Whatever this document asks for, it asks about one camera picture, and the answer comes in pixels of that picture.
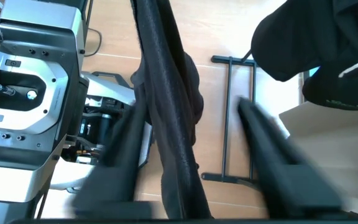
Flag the black garment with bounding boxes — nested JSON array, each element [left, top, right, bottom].
[[130, 0, 213, 220]]

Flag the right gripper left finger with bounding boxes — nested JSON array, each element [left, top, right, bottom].
[[73, 104, 154, 219]]

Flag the black shorts with white cords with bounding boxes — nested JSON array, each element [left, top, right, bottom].
[[250, 0, 358, 111]]

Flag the black cable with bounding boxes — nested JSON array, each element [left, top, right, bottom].
[[83, 27, 103, 58]]

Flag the beige curtain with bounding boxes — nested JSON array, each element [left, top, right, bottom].
[[278, 101, 358, 210]]

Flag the black clothes rack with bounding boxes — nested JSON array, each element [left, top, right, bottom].
[[200, 49, 261, 189]]

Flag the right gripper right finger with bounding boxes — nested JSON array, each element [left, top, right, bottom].
[[237, 96, 345, 219]]

